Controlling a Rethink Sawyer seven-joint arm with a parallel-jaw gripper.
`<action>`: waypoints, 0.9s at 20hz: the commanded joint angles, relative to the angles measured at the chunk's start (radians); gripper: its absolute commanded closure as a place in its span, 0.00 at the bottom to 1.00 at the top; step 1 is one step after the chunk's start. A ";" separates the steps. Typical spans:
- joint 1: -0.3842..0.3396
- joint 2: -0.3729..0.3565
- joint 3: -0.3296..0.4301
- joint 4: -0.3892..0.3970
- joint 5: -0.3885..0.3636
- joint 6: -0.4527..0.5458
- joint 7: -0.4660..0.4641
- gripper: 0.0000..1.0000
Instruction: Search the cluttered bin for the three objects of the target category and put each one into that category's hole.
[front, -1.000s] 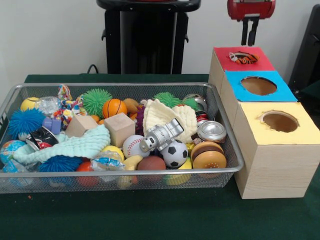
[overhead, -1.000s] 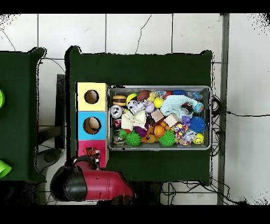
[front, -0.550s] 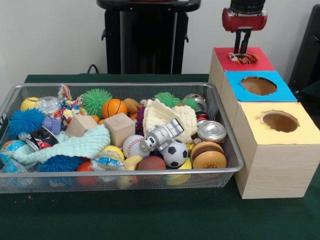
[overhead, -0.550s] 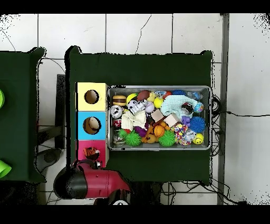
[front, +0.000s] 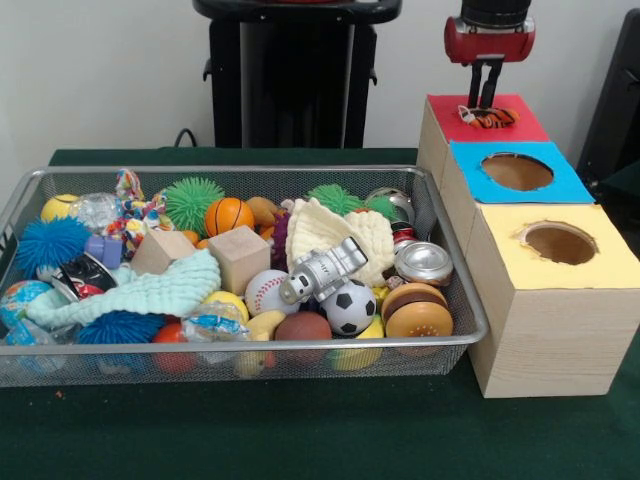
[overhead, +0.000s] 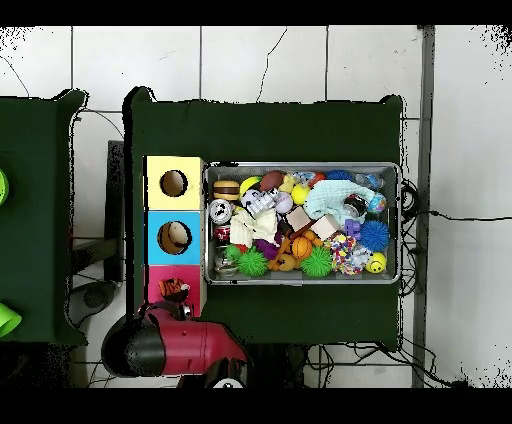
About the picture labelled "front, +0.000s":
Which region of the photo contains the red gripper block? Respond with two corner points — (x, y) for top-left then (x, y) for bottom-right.
(444, 16), (536, 110)

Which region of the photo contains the orange striped tiger plush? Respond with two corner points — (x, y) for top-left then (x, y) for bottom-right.
(458, 104), (520, 129)

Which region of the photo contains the wooden box with three holes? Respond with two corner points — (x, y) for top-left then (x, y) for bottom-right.
(417, 92), (640, 400)

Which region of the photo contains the black flat panel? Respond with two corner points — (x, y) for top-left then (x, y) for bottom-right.
(575, 7), (640, 176)

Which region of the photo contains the dark green table cloth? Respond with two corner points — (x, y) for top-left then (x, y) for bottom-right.
(0, 146), (640, 480)
(594, 159), (640, 244)

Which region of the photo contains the crushed silver drink can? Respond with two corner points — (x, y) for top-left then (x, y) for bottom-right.
(393, 241), (455, 287)

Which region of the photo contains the cream knitted cloth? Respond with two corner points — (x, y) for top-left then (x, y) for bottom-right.
(285, 197), (395, 289)

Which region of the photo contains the silver robot figure toy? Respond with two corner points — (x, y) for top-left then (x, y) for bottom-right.
(278, 236), (370, 305)

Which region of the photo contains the wooden toy hamburger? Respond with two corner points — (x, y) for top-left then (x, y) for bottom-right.
(382, 282), (455, 351)

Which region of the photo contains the black and white soccer ball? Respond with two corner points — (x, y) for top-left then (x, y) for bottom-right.
(319, 278), (378, 336)

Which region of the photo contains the orange basketball toy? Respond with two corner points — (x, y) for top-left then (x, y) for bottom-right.
(204, 197), (256, 238)

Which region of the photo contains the wooden cube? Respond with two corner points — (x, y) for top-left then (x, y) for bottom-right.
(207, 224), (272, 296)

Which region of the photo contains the white baseball toy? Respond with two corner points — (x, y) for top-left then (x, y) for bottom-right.
(244, 269), (300, 317)

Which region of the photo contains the mint green knitted cloth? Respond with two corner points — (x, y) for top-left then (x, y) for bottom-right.
(25, 248), (223, 329)

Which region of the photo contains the blue spiky rubber ball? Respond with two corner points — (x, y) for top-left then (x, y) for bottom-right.
(13, 215), (95, 280)

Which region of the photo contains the silver wire mesh bin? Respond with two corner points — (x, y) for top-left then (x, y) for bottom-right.
(0, 164), (490, 389)

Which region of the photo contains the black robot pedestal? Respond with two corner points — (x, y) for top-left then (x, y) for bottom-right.
(192, 0), (404, 150)

